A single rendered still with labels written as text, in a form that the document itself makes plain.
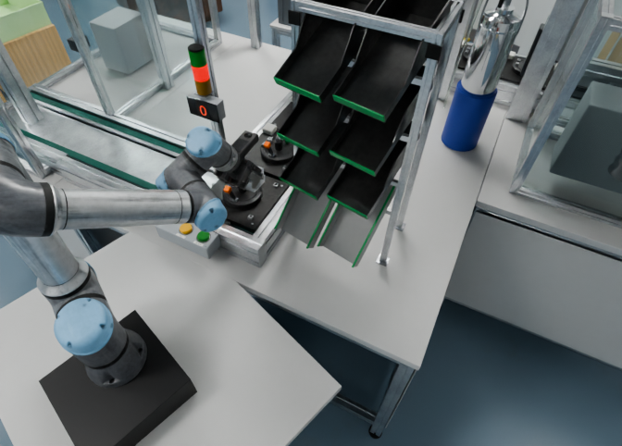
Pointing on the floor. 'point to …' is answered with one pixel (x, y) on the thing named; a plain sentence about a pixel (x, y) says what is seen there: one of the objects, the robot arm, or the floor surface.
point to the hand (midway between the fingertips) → (255, 172)
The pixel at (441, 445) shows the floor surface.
